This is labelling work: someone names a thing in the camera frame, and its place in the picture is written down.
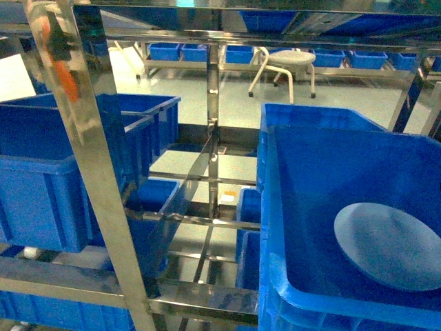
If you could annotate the blue crate shelf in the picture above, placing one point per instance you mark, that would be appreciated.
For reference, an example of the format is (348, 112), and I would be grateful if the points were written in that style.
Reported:
(44, 203)
(164, 110)

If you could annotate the stainless steel shelf frame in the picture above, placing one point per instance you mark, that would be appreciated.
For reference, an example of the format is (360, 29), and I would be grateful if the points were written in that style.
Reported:
(62, 30)

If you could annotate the far low rack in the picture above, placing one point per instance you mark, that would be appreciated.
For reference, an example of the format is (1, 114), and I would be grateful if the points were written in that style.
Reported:
(147, 66)

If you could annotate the blue crate left shelf front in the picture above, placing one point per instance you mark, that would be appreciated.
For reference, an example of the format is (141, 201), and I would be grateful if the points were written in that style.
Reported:
(44, 203)

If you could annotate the blue crate lower middle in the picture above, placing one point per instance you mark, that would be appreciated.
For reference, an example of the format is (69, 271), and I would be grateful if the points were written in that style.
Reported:
(248, 241)

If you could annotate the blue bin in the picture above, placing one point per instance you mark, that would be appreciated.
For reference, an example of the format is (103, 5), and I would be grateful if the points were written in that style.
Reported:
(367, 60)
(194, 52)
(165, 51)
(328, 58)
(239, 54)

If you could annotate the light blue round tray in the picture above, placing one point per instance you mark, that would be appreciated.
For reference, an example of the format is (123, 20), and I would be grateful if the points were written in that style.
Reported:
(389, 246)

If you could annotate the white round stool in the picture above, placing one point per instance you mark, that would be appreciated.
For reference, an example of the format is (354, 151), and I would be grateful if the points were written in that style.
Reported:
(282, 62)

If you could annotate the blue crate left shelf rear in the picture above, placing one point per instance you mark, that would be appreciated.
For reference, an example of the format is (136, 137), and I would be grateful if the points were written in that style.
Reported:
(164, 110)

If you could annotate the blue crate on right shelf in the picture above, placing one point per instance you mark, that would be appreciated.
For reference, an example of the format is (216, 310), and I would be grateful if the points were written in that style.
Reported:
(313, 162)

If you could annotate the blue crate lower centre left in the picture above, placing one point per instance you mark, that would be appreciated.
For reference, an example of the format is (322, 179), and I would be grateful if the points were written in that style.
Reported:
(152, 238)

